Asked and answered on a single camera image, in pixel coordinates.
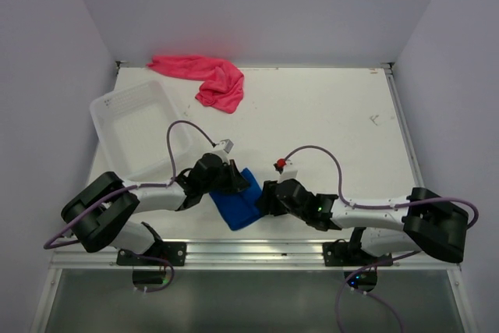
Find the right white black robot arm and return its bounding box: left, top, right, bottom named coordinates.
left=256, top=179, right=469, bottom=265

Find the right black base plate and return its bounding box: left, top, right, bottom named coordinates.
left=322, top=239, right=393, bottom=267

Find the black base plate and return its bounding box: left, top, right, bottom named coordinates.
left=322, top=239, right=393, bottom=267
left=116, top=241, right=187, bottom=267

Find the pink towel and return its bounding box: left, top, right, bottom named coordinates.
left=146, top=55, right=245, bottom=114

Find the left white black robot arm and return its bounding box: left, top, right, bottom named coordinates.
left=61, top=153, right=251, bottom=265

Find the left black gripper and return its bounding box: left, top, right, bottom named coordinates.
left=201, top=159, right=250, bottom=194

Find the right aluminium rail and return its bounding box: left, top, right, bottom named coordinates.
left=381, top=62, right=426, bottom=187

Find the aluminium rail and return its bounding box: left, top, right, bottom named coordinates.
left=50, top=237, right=461, bottom=271
left=381, top=62, right=426, bottom=187

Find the blue towel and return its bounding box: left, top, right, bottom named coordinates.
left=210, top=168, right=262, bottom=231

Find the front aluminium rail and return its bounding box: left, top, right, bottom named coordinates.
left=50, top=237, right=461, bottom=271

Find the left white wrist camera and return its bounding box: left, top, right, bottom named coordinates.
left=212, top=139, right=234, bottom=154

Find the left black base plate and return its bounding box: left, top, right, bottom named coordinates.
left=116, top=241, right=187, bottom=267

